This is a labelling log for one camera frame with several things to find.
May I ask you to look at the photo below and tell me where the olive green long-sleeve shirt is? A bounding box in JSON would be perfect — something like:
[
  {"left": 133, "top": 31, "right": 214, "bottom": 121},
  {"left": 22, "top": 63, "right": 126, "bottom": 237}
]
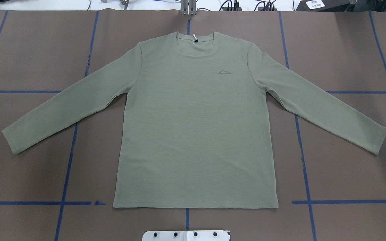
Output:
[{"left": 2, "top": 32, "right": 386, "bottom": 209}]

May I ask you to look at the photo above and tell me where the black box with label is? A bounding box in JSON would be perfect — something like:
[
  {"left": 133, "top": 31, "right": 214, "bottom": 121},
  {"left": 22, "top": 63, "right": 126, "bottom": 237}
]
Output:
[{"left": 295, "top": 0, "right": 357, "bottom": 12}]

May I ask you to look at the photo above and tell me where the aluminium camera post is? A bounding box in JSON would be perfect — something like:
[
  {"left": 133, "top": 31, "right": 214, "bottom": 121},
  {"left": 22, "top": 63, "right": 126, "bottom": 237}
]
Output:
[{"left": 179, "top": 0, "right": 197, "bottom": 16}]

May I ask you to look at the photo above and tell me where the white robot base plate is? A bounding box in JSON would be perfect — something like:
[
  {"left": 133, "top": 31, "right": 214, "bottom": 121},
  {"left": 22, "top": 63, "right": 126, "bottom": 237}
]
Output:
[{"left": 142, "top": 230, "right": 231, "bottom": 241}]

